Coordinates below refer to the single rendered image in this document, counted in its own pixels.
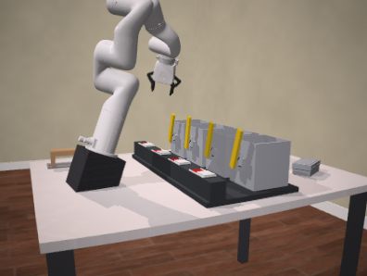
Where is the grey flat case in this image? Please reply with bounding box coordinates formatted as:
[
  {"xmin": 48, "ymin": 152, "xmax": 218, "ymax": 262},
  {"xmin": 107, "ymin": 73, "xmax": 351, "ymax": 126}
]
[{"xmin": 292, "ymin": 158, "xmax": 321, "ymax": 177}]

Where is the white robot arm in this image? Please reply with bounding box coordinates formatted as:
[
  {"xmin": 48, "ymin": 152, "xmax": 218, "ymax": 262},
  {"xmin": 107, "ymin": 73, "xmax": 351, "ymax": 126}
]
[{"xmin": 79, "ymin": 0, "xmax": 181, "ymax": 157}]

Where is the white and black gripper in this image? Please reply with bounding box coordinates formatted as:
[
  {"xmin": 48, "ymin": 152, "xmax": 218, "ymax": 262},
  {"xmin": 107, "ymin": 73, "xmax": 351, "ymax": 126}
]
[{"xmin": 146, "ymin": 61, "xmax": 181, "ymax": 95}]

